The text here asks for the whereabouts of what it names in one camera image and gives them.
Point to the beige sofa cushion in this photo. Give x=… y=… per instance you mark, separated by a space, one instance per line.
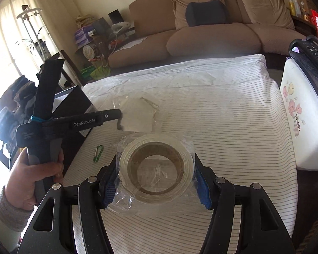
x=262 y=2
x=180 y=8

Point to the yellow bottle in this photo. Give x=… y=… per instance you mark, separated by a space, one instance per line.
x=292 y=6

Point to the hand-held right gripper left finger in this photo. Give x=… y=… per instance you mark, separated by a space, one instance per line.
x=110 y=187

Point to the green carabiner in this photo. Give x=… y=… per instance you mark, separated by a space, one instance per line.
x=94 y=159

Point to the black box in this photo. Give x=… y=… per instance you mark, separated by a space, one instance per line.
x=80 y=103

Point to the clear plastic bag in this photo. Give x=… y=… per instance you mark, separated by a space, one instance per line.
x=137 y=116

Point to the blue rubber band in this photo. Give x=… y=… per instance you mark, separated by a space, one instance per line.
x=39 y=119

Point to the round tin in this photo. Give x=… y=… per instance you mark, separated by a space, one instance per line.
x=90 y=51

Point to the white papers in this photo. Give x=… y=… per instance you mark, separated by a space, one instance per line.
x=129 y=43

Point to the brown sofa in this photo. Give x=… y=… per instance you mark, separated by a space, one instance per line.
x=214 y=42

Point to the black lumbar pillow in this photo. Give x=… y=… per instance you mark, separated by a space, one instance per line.
x=206 y=13

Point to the white container with pink print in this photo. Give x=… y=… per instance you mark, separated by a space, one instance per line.
x=307 y=124

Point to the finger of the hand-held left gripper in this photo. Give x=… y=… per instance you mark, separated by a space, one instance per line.
x=108 y=115
x=120 y=125

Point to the white striped tablecloth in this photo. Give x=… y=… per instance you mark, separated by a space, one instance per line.
x=228 y=111

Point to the dark bag pile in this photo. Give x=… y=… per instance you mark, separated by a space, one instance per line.
x=13 y=103

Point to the cream curtain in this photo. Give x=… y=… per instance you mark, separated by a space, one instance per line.
x=5 y=31

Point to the person's left hand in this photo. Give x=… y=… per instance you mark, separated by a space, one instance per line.
x=18 y=185

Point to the white coat stand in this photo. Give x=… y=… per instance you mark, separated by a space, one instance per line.
x=29 y=14

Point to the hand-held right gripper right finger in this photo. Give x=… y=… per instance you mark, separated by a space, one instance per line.
x=202 y=187

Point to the purple packet stack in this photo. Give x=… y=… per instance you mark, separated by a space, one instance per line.
x=83 y=37

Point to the person's left forearm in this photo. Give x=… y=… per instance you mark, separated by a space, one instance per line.
x=5 y=217

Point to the black speaker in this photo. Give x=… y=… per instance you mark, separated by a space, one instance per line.
x=114 y=18

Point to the white desk lamp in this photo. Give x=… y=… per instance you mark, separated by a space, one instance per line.
x=119 y=27

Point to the cardboard box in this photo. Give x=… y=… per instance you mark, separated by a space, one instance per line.
x=302 y=2

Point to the green bag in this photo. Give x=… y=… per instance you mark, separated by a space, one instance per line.
x=95 y=72

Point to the tape roll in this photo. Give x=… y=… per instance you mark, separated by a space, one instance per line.
x=127 y=164

